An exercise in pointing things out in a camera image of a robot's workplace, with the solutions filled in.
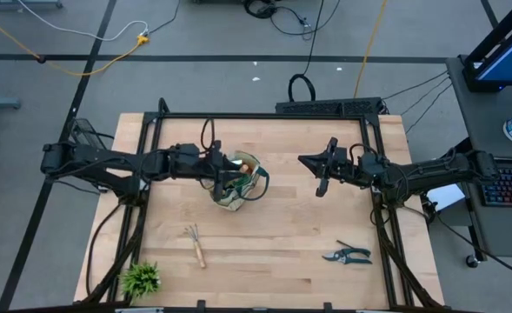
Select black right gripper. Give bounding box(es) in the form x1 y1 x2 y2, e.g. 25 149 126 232
297 137 363 197

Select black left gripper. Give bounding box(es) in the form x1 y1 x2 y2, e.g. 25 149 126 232
181 139 247 202

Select hand cultivator wooden handle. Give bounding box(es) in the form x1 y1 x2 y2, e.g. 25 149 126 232
183 223 208 270

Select dark green pruning shears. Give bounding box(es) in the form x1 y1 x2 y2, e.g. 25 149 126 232
322 239 374 266

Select cream green canvas garden bag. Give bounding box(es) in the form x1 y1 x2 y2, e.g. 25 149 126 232
209 150 271 213

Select black perforated control box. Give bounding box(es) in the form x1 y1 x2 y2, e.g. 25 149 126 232
275 97 383 117

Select white paper sheet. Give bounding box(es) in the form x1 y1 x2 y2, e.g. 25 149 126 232
426 182 468 213

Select small green artificial plant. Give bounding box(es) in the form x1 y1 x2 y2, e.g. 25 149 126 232
118 260 163 302

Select black office desk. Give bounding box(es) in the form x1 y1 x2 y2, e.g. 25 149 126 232
445 55 512 258

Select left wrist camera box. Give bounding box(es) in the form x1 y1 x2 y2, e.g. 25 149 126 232
199 150 216 177

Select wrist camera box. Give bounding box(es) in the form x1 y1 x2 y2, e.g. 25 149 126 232
199 150 216 177
334 146 349 171

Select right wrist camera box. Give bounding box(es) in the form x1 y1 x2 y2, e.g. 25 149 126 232
334 146 349 171

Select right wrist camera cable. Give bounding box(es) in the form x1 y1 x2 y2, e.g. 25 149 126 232
349 143 379 165

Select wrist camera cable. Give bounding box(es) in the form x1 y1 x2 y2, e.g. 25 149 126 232
200 117 216 152
349 143 379 165

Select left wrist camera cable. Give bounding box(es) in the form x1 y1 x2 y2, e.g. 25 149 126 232
200 117 216 152

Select black aluminium table frame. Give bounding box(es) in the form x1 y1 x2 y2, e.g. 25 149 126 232
81 97 446 313

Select black hanging cable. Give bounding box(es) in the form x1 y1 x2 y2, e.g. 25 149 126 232
287 0 326 103

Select yellow power cord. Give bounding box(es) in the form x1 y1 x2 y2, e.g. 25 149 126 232
353 0 389 99

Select black wire mesh basket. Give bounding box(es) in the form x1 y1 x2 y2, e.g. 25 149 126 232
66 117 103 148

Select yellow floor extension cord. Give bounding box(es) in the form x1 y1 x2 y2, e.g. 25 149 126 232
0 6 151 78

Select coiled black floor cable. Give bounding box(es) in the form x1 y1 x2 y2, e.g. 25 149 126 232
243 0 314 41

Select white floor cable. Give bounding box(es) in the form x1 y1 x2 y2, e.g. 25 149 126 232
16 0 150 43

